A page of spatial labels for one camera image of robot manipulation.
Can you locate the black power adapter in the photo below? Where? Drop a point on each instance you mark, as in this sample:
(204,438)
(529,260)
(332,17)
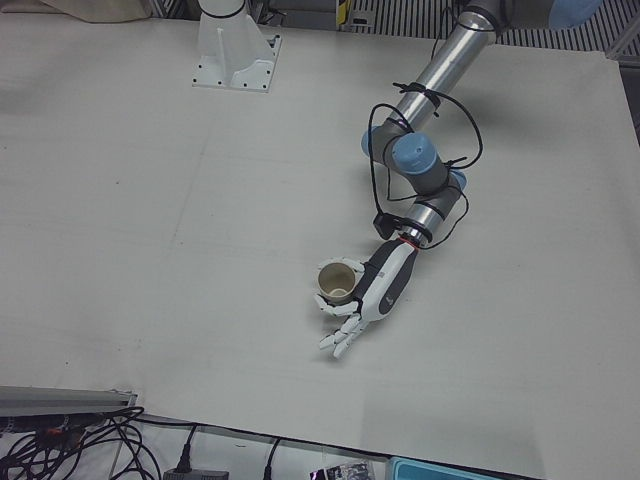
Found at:
(195,474)

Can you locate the beige paper cup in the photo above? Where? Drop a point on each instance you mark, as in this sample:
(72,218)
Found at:
(332,280)

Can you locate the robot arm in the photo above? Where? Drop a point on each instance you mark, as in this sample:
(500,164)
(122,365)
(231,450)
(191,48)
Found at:
(440,65)

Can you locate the black white label pack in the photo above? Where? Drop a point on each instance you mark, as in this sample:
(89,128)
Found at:
(345,471)

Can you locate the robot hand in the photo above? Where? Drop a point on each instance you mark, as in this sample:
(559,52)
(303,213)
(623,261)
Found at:
(390,280)

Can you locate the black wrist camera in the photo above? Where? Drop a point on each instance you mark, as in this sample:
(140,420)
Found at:
(385,225)

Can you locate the aluminium frame profile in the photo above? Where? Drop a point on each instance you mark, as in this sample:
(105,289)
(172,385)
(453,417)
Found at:
(625,45)

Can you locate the aluminium profile post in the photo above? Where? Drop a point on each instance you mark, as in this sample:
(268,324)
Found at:
(60,400)

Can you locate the white pedestal mount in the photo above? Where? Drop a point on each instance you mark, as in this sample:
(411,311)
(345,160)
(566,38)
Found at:
(225,50)

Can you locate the white table cover sheet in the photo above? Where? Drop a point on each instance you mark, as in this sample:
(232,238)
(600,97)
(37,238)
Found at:
(150,250)

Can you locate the light blue plastic bin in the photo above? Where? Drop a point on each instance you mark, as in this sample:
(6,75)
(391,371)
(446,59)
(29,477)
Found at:
(460,470)

